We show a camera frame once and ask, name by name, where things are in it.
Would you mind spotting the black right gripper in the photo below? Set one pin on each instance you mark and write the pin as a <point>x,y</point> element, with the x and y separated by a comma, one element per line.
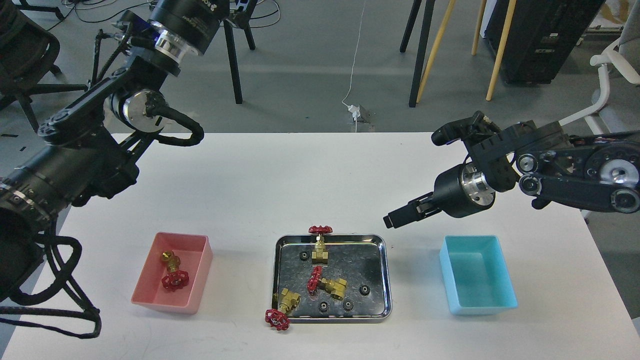
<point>459,191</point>

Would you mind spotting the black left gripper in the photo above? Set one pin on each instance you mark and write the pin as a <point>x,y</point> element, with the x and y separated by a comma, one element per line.
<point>195,21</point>

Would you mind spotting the brass valve red handle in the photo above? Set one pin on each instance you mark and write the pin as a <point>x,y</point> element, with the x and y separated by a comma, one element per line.
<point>175,277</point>
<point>320,255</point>
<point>336,288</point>
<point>278,317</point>

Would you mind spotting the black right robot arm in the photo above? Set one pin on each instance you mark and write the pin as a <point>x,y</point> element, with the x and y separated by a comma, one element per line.
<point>598,173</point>

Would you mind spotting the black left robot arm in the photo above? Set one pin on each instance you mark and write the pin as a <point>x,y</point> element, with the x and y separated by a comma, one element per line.
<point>92,149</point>

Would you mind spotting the blue plastic box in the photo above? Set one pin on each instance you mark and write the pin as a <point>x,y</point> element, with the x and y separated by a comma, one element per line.
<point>476,277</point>

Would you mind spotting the pink plastic box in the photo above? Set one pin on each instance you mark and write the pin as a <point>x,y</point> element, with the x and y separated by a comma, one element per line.
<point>196,257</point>

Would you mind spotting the metal tray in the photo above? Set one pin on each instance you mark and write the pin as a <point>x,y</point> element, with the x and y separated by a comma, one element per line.
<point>360,259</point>

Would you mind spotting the black office chair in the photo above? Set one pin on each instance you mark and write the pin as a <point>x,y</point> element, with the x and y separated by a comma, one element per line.
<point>27,53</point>

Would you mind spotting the black and wood easel legs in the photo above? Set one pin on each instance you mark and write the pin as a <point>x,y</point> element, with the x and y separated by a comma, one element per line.
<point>425,60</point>

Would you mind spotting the brass valve top red handle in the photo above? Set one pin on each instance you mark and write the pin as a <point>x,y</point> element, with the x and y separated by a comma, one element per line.
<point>320,255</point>

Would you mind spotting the white power adapter with cable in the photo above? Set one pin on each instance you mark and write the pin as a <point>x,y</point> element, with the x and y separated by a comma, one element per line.
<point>355,109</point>

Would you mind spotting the brass valve bottom red handle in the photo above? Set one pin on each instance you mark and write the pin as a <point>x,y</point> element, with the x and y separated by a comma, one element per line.
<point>278,317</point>

